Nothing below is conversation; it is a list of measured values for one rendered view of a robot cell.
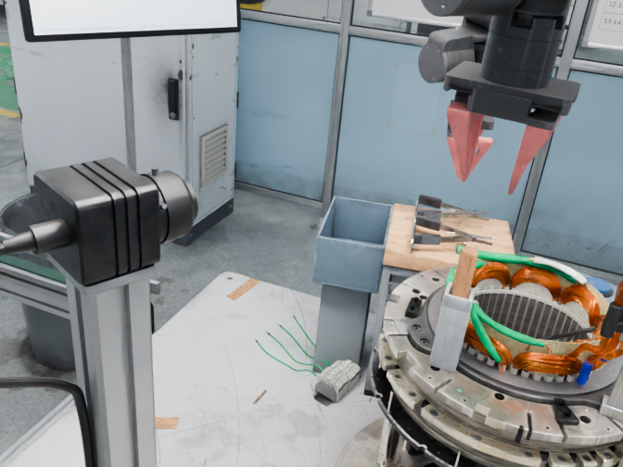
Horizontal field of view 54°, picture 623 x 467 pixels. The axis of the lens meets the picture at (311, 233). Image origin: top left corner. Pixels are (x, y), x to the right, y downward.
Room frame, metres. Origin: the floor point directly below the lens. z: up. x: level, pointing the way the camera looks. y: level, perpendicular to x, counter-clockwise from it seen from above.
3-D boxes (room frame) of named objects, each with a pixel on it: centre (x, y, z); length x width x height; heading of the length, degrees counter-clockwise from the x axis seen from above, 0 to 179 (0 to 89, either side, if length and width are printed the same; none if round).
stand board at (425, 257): (0.90, -0.23, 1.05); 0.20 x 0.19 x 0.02; 81
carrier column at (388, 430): (0.65, -0.14, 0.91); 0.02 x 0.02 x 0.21
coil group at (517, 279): (0.67, -0.28, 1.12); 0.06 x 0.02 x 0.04; 72
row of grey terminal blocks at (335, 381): (0.84, -0.07, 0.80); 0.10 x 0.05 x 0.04; 144
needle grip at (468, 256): (0.53, -0.15, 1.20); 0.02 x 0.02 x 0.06
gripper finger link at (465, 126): (0.53, -0.15, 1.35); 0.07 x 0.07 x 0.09; 65
